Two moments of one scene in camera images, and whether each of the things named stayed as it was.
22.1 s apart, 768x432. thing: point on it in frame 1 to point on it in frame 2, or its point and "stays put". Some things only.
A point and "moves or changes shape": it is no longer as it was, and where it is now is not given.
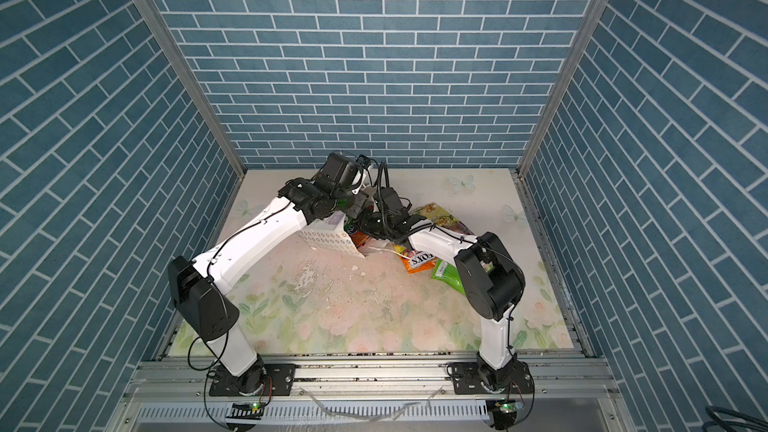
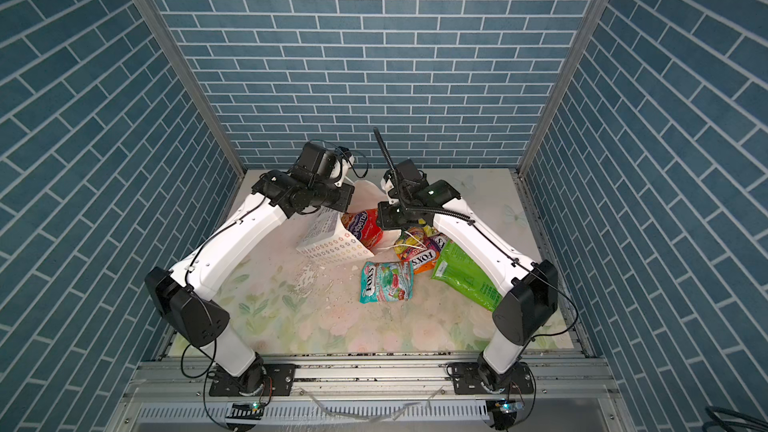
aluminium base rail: x=372 y=396 stays put
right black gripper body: x=375 y=225 to x=397 y=214
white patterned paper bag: x=329 y=233 moves or changes shape
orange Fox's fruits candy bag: x=415 y=261 stays put
